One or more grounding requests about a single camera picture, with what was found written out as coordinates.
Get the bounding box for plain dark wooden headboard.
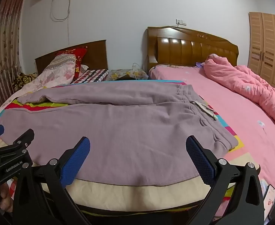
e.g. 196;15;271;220
35;40;108;75

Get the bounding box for white charging cable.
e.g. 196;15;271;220
131;63;145;80

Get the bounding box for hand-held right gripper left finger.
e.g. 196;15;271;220
13;136;91;225

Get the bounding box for plaid checked blanket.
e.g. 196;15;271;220
71;69;109;84

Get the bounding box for person's left hand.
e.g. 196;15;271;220
0;183;14;214

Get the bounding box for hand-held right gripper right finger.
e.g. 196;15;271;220
186;135;265;225

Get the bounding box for striped colourful blanket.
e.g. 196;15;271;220
0;80;261;223

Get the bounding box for pink bed sheet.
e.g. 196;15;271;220
149;64;275;193

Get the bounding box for red pillow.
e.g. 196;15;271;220
55;47;88;80

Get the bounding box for floral quilt with zigzag band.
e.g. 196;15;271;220
0;54;77;122

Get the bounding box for glossy carved wooden headboard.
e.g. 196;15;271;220
147;26;239;74

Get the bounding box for purple pants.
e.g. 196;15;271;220
0;82;239;187

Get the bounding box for pink comforter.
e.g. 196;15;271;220
203;53;275;134

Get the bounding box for smartphone with lit screen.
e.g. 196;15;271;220
263;184;275;214

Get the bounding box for light wooden wardrobe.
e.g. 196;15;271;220
247;12;275;90

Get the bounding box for striped floral curtain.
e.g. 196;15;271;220
0;0;26;116

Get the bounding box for brown patterned blanket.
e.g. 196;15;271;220
12;72;38;92

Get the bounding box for nightstand with floral cover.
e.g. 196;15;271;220
108;68;150;82

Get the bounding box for air conditioner power cord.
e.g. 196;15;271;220
50;0;73;48

